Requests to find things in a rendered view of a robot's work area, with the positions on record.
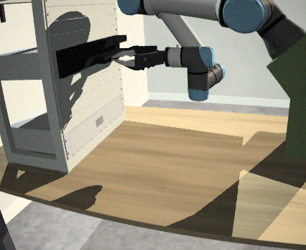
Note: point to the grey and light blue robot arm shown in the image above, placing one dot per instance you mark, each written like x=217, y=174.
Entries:
x=242, y=16

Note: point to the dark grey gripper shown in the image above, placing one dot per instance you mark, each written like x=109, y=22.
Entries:
x=131, y=51

